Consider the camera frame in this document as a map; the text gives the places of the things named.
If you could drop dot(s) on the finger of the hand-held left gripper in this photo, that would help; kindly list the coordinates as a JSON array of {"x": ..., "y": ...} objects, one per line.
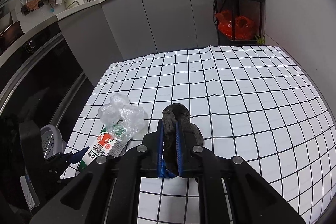
[{"x": 76, "y": 157}]

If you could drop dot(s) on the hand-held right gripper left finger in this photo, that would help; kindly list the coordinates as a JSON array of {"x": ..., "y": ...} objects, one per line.
[{"x": 160, "y": 140}]

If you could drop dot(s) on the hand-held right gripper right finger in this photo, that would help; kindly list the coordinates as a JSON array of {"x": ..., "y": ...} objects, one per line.
[{"x": 179, "y": 145}]

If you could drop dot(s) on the grey perforated plastic basket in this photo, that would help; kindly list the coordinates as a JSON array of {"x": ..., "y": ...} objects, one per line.
[{"x": 52, "y": 140}]

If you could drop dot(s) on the dark cloth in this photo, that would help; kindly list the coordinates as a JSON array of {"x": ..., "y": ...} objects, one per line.
[{"x": 183, "y": 116}]

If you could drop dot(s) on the green white carton box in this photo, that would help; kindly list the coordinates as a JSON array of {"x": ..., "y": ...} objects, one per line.
[{"x": 105, "y": 145}]

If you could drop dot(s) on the crumpled clear plastic bag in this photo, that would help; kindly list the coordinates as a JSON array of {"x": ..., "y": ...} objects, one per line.
[{"x": 123, "y": 116}]

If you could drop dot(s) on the white black-checked tablecloth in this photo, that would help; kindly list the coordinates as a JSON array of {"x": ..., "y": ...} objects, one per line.
[{"x": 236, "y": 98}]

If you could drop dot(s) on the black built-in oven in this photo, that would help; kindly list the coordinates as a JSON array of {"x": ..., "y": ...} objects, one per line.
[{"x": 39, "y": 69}]

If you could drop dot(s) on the copper pot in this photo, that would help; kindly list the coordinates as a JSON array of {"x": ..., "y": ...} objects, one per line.
[{"x": 10, "y": 32}]

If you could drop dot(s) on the grey kitchen cabinet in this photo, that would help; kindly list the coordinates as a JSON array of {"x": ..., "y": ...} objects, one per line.
[{"x": 162, "y": 16}]

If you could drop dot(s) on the red plastic bag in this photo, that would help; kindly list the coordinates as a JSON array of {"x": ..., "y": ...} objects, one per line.
[
  {"x": 244, "y": 28},
  {"x": 225, "y": 24}
]

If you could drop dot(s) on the green leafy vegetable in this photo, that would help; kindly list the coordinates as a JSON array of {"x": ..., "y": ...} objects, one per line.
[{"x": 260, "y": 39}]

